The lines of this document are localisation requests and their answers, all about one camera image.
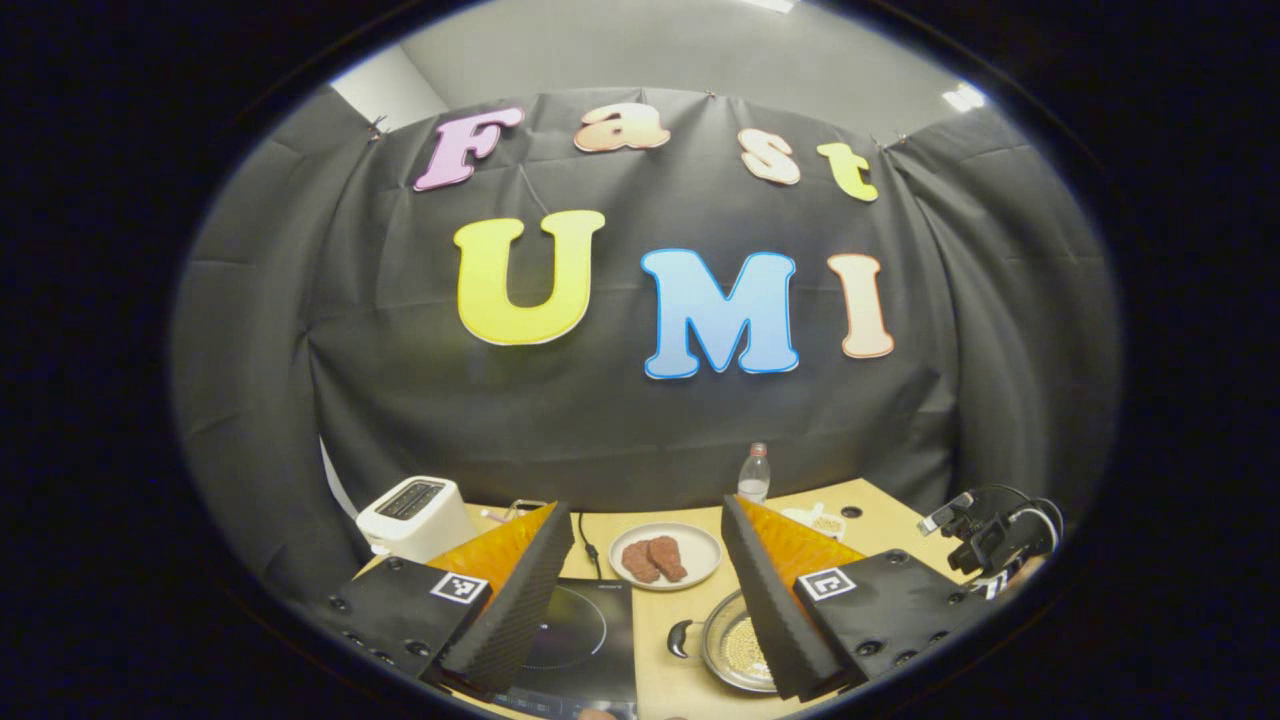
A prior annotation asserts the white round plate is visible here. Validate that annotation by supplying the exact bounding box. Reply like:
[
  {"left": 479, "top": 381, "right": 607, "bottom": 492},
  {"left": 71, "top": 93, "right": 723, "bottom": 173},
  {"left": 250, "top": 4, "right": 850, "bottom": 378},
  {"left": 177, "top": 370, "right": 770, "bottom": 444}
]
[{"left": 608, "top": 521, "right": 723, "bottom": 592}]

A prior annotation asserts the clear plastic bottle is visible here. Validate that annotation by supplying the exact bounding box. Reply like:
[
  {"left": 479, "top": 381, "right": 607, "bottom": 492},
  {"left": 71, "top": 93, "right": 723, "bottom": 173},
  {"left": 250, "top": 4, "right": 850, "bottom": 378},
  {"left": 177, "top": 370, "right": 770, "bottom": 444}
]
[{"left": 737, "top": 442, "right": 772, "bottom": 504}]

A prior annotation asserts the white toaster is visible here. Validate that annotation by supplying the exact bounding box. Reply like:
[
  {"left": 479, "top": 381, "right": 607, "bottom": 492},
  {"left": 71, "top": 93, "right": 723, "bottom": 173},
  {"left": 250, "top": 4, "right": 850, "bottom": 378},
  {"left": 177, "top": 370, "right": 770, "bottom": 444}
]
[{"left": 356, "top": 476, "right": 479, "bottom": 564}]

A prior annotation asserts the black backdrop cloth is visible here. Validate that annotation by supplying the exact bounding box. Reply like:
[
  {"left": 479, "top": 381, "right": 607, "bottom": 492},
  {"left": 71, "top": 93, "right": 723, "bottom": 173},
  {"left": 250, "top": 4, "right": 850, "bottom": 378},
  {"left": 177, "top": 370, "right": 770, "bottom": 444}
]
[{"left": 170, "top": 85, "right": 1123, "bottom": 606}]

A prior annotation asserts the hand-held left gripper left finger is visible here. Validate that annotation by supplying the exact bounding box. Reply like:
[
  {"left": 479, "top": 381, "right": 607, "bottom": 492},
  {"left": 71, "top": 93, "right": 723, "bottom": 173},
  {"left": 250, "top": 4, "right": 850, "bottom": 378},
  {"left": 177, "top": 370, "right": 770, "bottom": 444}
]
[{"left": 310, "top": 500, "right": 577, "bottom": 701}]

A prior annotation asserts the black power cable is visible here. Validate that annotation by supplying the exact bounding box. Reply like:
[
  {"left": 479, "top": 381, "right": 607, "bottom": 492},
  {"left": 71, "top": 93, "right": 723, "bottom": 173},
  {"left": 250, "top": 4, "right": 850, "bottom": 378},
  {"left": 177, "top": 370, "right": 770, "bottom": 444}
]
[{"left": 575, "top": 512, "right": 603, "bottom": 581}]

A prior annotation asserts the black induction cooktop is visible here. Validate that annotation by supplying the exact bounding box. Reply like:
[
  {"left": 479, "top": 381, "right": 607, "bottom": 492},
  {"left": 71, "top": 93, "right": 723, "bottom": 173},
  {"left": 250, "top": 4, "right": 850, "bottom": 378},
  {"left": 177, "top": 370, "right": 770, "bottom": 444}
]
[{"left": 480, "top": 577, "right": 641, "bottom": 720}]

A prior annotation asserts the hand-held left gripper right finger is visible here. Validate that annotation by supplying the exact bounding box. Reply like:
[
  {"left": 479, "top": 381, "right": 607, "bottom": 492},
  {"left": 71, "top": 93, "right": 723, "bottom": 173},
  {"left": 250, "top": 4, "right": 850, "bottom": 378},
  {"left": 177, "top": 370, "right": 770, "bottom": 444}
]
[{"left": 720, "top": 495, "right": 1001, "bottom": 703}]

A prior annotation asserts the pile of soybeans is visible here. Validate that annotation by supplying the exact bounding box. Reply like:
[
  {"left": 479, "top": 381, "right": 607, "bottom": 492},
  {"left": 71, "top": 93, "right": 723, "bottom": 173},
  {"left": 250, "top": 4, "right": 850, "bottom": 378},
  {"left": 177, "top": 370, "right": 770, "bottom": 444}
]
[{"left": 722, "top": 615, "right": 777, "bottom": 681}]

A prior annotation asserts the small white dish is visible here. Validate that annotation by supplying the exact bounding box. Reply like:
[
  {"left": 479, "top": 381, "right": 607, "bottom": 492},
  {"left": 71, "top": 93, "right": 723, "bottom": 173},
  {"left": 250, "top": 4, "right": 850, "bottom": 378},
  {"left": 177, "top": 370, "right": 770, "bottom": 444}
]
[{"left": 780, "top": 502, "right": 847, "bottom": 541}]

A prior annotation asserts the steel pot with black handle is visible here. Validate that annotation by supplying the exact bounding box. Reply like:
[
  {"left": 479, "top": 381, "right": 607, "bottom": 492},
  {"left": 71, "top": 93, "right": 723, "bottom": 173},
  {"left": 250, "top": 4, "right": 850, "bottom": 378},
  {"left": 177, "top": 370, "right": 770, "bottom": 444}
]
[{"left": 667, "top": 588, "right": 791, "bottom": 694}]

